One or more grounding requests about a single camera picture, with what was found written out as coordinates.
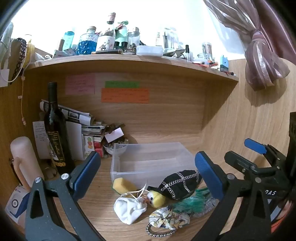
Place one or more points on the folded newspaper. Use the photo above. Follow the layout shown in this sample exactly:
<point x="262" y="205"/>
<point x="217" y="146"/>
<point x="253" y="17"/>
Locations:
<point x="74" y="114"/>

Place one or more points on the glass jar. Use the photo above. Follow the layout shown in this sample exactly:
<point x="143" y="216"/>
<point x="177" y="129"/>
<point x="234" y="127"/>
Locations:
<point x="207" y="49"/>

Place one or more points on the small dropper bottle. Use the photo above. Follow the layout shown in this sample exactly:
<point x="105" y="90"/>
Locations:
<point x="187" y="54"/>

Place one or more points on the clear acrylic organizer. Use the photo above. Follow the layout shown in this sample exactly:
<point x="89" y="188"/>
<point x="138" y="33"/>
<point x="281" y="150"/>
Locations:
<point x="170" y="39"/>

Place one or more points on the yellow sponge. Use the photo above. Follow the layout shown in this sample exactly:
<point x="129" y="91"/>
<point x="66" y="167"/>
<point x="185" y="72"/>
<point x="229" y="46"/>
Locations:
<point x="123" y="185"/>

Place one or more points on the green yarn tassel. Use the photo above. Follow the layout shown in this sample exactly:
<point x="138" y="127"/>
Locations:
<point x="185" y="205"/>

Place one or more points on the green sticky note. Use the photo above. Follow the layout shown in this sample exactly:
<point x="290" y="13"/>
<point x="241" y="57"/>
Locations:
<point x="122" y="84"/>

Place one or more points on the glass bottle with blue beads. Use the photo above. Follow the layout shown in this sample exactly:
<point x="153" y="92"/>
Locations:
<point x="86" y="45"/>

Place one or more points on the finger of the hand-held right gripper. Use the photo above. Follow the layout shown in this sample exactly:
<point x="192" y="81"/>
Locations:
<point x="238" y="162"/>
<point x="254" y="145"/>

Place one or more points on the mint green pump bottle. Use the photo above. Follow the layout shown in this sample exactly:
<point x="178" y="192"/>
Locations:
<point x="121" y="34"/>

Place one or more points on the white handwritten note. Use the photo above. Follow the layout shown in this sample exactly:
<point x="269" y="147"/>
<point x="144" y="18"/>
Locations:
<point x="39" y="136"/>

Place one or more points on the white plastic case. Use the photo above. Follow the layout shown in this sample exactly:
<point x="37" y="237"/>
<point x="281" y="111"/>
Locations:
<point x="149" y="50"/>

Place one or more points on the mauve curtain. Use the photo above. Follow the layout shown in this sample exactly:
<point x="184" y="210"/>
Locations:
<point x="261" y="58"/>

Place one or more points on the white card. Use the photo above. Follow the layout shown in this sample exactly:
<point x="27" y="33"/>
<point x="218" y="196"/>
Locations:
<point x="114" y="136"/>

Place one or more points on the black pen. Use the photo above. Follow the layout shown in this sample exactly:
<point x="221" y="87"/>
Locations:
<point x="107" y="52"/>

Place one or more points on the yellow chick plush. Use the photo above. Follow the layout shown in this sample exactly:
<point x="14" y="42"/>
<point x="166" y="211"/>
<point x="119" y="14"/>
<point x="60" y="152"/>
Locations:
<point x="157" y="198"/>

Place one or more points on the small bowl of stones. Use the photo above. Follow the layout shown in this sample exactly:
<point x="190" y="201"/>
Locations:
<point x="108" y="148"/>

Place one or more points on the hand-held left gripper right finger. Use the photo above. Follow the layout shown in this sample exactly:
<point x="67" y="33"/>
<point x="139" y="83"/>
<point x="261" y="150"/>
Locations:
<point x="208" y="177"/>

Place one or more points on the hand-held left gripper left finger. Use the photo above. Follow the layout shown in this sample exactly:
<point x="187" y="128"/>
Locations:
<point x="86" y="176"/>

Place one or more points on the blue liquid bottle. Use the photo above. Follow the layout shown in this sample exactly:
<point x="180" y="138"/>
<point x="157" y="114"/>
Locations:
<point x="68" y="41"/>

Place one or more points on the fruit print box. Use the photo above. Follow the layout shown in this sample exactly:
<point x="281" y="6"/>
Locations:
<point x="88" y="143"/>

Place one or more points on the dark wine bottle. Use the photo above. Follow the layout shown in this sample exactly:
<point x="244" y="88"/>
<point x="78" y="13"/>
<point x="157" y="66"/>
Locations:
<point x="55" y="129"/>

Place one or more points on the white labelled bottle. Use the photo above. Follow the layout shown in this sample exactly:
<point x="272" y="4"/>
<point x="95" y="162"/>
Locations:
<point x="106" y="39"/>

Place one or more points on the white blue box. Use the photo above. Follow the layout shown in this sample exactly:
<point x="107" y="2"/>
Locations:
<point x="15" y="205"/>

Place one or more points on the orange sticky note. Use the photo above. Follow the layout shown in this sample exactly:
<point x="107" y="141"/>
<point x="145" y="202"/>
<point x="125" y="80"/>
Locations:
<point x="124" y="95"/>

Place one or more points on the clear plastic bin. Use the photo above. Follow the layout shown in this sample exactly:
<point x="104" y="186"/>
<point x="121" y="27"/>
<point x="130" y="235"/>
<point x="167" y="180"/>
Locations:
<point x="150" y="158"/>

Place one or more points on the clear glass bottle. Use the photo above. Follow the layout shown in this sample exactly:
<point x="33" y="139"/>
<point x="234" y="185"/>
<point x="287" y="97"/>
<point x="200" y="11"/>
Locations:
<point x="133" y="36"/>

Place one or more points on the white envelope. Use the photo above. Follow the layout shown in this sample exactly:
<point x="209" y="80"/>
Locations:
<point x="75" y="139"/>

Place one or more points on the wooden shelf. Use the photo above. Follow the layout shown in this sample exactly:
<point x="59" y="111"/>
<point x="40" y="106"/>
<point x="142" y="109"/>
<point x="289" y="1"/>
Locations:
<point x="129" y="61"/>

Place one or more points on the pink sticky note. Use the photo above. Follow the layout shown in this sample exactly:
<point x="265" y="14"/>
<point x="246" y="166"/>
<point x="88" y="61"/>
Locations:
<point x="79" y="83"/>

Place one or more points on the blue black gadget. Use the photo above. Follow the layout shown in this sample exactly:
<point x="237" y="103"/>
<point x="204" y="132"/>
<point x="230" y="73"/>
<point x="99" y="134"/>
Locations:
<point x="223" y="63"/>

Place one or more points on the floral scrunchie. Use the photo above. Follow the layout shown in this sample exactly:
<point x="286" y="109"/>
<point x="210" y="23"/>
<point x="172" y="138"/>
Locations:
<point x="167" y="220"/>

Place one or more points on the black patterned headband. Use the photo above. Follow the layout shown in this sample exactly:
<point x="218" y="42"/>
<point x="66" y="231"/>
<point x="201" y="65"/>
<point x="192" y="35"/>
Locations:
<point x="21" y="52"/>

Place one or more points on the cream plastic bottle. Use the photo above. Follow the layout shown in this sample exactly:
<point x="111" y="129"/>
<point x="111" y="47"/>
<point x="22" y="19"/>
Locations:
<point x="23" y="157"/>

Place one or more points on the red small box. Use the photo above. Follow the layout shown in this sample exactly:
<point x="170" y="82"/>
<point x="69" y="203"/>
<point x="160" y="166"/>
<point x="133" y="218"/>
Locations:
<point x="99" y="150"/>

